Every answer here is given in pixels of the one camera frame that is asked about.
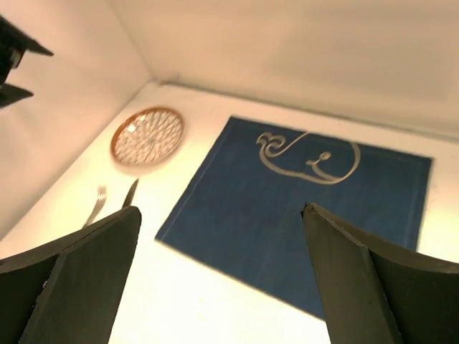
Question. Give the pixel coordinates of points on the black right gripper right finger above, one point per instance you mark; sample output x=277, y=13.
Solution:
x=375, y=291

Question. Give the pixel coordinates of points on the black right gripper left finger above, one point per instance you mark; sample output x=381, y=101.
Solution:
x=68, y=290

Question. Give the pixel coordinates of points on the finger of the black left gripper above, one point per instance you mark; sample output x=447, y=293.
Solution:
x=11, y=94
x=13, y=38

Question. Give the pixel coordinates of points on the floral plate with orange rim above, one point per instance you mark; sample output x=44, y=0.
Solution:
x=147, y=137

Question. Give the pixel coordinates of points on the dark blue cloth napkin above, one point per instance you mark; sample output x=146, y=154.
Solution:
x=241, y=212

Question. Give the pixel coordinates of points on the black table knife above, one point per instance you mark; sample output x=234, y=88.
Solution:
x=131, y=193

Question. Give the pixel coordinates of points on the silver fork teal handle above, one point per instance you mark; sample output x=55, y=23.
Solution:
x=98, y=206

